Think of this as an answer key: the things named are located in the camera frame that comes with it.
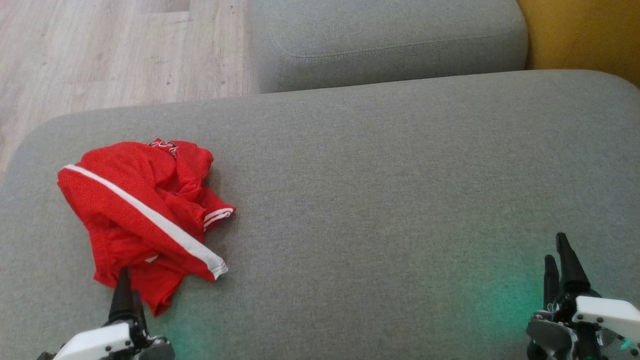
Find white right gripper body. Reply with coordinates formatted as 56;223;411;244
525;294;640;360

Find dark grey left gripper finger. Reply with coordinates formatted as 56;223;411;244
132;290;149;335
108;268;134;324

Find red shorts with white stripe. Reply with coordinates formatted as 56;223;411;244
56;138;230;282

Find red and white basketball jersey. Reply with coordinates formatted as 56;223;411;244
94;141;237;318

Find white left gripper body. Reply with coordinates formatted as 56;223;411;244
37;321;176;360

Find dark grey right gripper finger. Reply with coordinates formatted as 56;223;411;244
543;254;562;309
555;232;601;299

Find large grey sofa seat cushion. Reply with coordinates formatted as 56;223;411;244
0;69;640;360

